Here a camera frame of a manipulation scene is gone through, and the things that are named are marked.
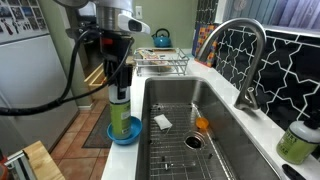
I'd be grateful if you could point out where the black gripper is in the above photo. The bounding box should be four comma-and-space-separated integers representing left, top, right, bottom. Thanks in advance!
100, 33, 134, 100

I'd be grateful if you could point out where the green soap bottle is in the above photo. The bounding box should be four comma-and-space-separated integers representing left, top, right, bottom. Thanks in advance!
276, 111, 320, 165
109, 85, 131, 139

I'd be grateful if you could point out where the blue bowl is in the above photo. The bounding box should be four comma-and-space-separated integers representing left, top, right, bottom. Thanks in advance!
107, 116, 142, 145

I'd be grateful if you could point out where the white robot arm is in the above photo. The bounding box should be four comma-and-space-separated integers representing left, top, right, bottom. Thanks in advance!
54, 0, 150, 100

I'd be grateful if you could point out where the green soap bottle by window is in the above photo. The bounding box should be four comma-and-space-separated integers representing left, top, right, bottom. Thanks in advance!
276, 111, 320, 165

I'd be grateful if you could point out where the metal dish rack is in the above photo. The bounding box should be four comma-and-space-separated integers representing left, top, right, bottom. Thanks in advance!
134, 48, 189, 76

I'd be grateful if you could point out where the open wooden drawer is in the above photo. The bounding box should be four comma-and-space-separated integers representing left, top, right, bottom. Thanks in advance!
84, 64, 106, 88

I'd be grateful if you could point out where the blue tea kettle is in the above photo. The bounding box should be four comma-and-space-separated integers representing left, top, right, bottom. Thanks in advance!
152, 28, 171, 48

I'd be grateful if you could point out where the colourful patterned cutting board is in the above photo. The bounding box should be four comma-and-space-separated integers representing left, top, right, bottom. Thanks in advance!
191, 22, 219, 68

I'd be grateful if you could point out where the white cloth in sink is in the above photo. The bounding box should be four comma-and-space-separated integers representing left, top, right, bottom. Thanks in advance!
154, 114, 172, 130

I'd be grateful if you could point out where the white refrigerator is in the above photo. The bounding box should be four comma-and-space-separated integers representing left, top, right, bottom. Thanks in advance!
0, 0, 77, 155

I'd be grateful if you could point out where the stainless steel sink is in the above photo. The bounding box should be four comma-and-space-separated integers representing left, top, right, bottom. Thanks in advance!
135, 77, 281, 180

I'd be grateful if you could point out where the orange sink stopper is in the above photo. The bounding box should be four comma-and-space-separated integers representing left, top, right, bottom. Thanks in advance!
196, 117, 209, 129

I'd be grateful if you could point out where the steel kitchen faucet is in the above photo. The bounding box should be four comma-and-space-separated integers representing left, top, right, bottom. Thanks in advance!
194, 17, 268, 111

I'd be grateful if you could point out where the wall light switch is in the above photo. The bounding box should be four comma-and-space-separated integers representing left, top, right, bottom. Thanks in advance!
135, 6, 143, 19

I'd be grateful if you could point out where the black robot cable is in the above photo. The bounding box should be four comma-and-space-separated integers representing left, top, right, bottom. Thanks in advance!
0, 29, 134, 117

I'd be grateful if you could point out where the wire sink grid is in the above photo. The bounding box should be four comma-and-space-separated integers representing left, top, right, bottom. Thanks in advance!
149, 103, 235, 180

